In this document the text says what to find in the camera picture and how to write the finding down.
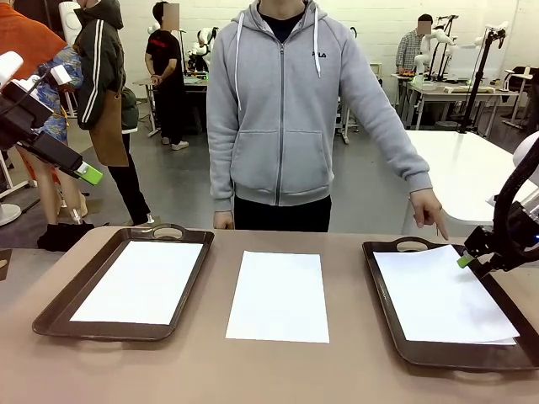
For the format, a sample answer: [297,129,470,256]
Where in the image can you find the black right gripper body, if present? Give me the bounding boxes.
[490,201,539,270]

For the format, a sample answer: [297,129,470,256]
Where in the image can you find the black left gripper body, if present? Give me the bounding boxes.
[0,79,55,149]

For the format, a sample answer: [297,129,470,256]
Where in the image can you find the person's right forearm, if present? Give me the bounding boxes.
[206,138,235,214]

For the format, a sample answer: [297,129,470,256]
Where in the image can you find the person's left forearm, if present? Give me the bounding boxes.
[370,104,430,197]

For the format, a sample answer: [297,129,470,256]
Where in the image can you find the white cylindrical robot link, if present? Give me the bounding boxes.
[58,0,83,47]

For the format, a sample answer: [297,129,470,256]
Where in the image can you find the person's left hand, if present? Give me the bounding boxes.
[408,188,451,241]

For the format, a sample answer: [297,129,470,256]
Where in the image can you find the person's right hand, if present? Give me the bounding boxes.
[213,209,235,231]

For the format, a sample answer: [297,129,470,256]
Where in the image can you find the white round base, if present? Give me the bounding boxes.
[0,203,22,227]

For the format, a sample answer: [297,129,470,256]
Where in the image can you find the black bag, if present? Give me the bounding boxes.
[36,221,96,253]

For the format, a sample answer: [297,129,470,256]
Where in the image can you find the person in orange top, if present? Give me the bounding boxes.
[0,0,68,81]

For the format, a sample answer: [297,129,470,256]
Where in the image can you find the person in striped dark jacket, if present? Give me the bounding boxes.
[73,0,152,228]

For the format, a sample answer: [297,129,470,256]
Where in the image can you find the brown plastic serving tray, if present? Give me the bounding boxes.
[361,237,539,372]
[32,223,216,343]

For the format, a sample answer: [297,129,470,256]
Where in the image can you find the brown wooden board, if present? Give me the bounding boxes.
[0,248,13,282]

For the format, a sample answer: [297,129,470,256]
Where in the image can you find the person in black red-print shirt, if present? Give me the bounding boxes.
[145,1,189,152]

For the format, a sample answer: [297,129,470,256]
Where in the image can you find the black tripod pole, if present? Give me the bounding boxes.
[458,29,496,135]

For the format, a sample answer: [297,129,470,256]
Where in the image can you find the dark workbench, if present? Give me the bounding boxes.
[134,73,210,136]

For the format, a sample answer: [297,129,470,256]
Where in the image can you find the grey workbench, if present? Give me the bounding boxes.
[391,73,521,131]

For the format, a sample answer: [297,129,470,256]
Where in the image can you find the white side desk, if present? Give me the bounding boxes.
[503,66,539,127]

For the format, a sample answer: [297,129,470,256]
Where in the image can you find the small white background robot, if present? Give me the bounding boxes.
[187,25,220,72]

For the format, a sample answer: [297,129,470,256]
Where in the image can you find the black metal stand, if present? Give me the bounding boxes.
[433,14,460,83]

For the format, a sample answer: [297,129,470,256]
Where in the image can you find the person in plaid shirt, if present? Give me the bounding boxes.
[395,13,435,85]

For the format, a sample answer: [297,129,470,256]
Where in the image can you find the person in grey hoodie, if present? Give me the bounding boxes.
[205,0,430,232]

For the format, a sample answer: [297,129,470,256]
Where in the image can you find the thick black braided cable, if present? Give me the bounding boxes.
[492,142,539,264]

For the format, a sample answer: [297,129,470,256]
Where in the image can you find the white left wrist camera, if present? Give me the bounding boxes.
[49,66,73,87]

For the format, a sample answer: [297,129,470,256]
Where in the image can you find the white camera on tripod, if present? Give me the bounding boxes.
[475,23,510,50]

